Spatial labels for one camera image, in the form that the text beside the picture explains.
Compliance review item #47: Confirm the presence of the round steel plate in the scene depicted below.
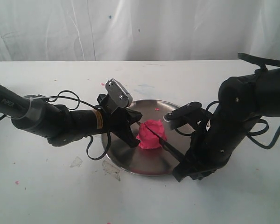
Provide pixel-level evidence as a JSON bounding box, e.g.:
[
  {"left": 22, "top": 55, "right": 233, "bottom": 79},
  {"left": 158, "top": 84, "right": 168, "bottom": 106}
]
[{"left": 106, "top": 99, "right": 191, "bottom": 176}]

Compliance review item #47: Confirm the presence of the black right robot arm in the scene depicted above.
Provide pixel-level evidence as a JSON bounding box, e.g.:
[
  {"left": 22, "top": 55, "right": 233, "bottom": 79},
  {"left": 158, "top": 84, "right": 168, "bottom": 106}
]
[{"left": 172, "top": 68, "right": 280, "bottom": 182}]

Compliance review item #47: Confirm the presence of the black knife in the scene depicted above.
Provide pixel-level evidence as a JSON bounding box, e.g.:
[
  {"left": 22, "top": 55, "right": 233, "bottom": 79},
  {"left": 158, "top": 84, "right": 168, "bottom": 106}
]
[{"left": 137, "top": 121, "right": 184, "bottom": 162}]

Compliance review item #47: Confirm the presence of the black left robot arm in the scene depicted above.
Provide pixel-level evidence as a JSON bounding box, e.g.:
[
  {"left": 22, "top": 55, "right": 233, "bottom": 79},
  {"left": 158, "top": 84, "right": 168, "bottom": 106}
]
[{"left": 0, "top": 78, "right": 142, "bottom": 147}]

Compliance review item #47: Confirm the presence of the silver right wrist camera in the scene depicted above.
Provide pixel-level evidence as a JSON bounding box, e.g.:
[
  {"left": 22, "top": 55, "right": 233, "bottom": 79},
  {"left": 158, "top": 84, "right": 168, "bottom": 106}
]
[{"left": 163, "top": 102, "right": 202, "bottom": 130}]

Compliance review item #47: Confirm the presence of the white backdrop curtain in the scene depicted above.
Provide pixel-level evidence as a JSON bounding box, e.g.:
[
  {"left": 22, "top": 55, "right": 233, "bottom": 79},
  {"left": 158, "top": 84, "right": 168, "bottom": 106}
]
[{"left": 0, "top": 0, "right": 280, "bottom": 61}]

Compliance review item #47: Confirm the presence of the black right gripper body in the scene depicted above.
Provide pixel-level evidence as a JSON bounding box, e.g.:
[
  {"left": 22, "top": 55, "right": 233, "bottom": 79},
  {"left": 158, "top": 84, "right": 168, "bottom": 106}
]
[{"left": 190, "top": 112, "right": 250, "bottom": 172}]

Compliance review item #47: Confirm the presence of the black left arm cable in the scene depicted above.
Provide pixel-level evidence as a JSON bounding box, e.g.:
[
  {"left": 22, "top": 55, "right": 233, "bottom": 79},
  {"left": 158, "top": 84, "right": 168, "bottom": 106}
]
[{"left": 0, "top": 90, "right": 112, "bottom": 161}]

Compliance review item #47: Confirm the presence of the pink clay lump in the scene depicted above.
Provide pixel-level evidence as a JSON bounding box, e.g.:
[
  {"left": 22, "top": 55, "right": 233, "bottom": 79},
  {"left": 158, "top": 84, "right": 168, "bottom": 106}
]
[{"left": 136, "top": 119, "right": 167, "bottom": 150}]

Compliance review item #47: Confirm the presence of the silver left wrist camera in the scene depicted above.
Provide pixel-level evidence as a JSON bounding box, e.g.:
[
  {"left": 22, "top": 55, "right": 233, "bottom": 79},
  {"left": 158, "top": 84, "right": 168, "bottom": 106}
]
[{"left": 105, "top": 78, "right": 133, "bottom": 108}]

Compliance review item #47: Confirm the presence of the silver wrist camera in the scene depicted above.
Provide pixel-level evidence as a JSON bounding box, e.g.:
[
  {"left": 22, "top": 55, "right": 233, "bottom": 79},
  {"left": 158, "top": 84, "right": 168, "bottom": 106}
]
[
  {"left": 163, "top": 102, "right": 202, "bottom": 130},
  {"left": 105, "top": 78, "right": 133, "bottom": 108}
]

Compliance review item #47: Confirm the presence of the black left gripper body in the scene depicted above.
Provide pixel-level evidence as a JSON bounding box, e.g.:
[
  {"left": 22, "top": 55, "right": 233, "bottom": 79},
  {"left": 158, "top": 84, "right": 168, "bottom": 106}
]
[{"left": 94, "top": 94, "right": 130, "bottom": 135}]

